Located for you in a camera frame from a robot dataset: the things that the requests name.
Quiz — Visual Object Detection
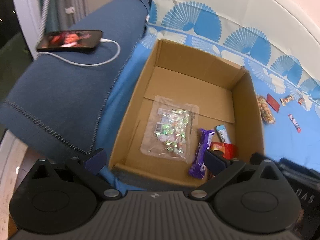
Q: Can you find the red chocolate snack pack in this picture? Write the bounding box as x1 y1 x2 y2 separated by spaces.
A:
210 142 238 160

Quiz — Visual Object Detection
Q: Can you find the purple chocolate bar wrapper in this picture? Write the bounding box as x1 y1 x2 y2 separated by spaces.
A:
189 128 215 179

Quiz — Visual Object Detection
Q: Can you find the white purple stick packet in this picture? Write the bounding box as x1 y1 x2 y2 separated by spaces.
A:
215 125 231 144

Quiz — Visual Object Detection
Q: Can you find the red white stick packet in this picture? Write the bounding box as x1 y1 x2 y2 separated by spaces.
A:
288 114 301 133

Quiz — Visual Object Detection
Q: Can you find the clear bag of candies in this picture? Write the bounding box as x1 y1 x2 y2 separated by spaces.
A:
140 95 200 164

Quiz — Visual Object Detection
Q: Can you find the coated peanuts snack bag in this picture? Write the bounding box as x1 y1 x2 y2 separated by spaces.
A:
256 95 276 124

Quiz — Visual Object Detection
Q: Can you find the dark red packet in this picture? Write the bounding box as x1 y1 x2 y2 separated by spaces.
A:
266 94 280 113

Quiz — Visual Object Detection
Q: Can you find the blue sofa armrest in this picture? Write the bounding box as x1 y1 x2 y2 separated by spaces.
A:
1 0 147 161

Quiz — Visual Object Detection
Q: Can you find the small red wrapped candy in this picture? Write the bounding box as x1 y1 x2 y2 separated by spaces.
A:
298 98 304 105

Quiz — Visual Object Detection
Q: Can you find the yellow wrapped candy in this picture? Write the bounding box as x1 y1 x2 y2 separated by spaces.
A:
280 94 294 106

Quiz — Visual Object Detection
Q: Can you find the black smartphone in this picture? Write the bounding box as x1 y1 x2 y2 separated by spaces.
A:
36 30 103 53

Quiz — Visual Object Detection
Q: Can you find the blue white patterned sofa cover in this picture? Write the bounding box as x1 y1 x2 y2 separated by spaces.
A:
95 0 319 193

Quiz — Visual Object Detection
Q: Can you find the grey curtain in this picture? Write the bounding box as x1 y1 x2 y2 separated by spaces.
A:
44 0 89 33

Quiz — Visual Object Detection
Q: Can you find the white charging cable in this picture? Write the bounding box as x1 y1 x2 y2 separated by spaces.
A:
41 38 122 67

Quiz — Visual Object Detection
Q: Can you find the white door frame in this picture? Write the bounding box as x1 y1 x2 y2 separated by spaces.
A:
13 0 41 59

